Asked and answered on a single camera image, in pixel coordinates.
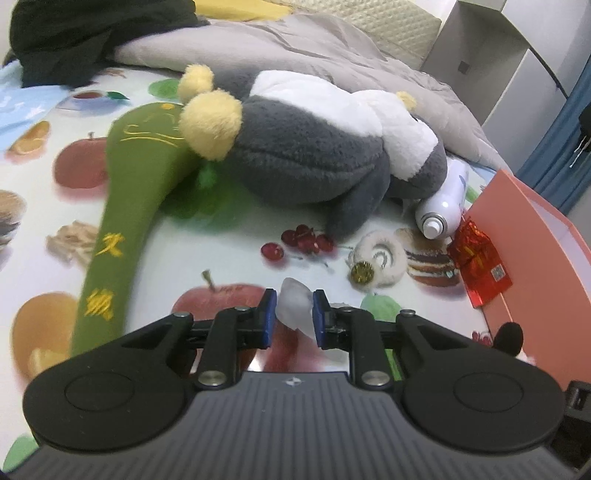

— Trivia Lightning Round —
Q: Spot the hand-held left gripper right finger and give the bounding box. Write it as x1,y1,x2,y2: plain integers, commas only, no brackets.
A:
311,288,468,389

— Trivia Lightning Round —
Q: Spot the panda plush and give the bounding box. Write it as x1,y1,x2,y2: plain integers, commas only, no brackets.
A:
493,322,526,357

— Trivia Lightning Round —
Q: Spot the translucent plastic piece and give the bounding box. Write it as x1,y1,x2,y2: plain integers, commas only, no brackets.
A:
276,277,320,341

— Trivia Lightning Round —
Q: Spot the white spray bottle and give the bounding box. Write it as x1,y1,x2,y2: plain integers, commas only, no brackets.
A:
414,157,472,241

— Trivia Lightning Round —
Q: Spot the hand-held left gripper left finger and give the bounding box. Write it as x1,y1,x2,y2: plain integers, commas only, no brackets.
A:
117,287,279,389

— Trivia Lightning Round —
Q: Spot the black curved rod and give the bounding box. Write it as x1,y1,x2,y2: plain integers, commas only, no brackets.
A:
501,11,570,99

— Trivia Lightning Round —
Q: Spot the blue curtain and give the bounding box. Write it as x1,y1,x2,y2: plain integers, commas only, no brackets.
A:
515,85,591,223

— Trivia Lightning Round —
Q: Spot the grey white penguin plush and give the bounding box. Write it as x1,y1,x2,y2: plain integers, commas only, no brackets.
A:
178,64,450,241

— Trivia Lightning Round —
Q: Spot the green fabric massage hammer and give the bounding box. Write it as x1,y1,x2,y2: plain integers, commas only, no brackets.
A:
69,102,221,359

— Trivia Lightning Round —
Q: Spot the red foil packet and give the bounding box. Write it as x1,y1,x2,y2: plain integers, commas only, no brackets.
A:
447,219,515,310

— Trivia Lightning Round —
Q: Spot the black clothing pile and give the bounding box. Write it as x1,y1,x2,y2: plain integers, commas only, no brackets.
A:
9,0,212,89

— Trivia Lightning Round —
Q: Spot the light blue printed sheet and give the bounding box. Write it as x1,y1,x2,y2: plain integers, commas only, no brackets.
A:
0,60,75,133

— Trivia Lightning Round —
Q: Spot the yellow pillow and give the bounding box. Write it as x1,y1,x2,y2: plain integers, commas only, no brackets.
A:
194,0,295,24

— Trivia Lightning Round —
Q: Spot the pink cardboard box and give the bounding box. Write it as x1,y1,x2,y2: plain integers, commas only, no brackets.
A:
462,167,591,385

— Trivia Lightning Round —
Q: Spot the white wardrobe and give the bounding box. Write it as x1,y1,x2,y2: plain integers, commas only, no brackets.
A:
420,0,591,136

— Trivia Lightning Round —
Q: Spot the grey quilt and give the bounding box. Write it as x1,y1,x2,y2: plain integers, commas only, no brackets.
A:
113,11,509,175

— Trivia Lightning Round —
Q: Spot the fruit print mat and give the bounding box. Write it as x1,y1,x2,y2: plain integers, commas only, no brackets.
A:
0,65,537,464

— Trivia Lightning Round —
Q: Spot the fluffy white ring with bell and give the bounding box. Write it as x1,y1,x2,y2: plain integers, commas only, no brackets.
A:
347,229,409,290

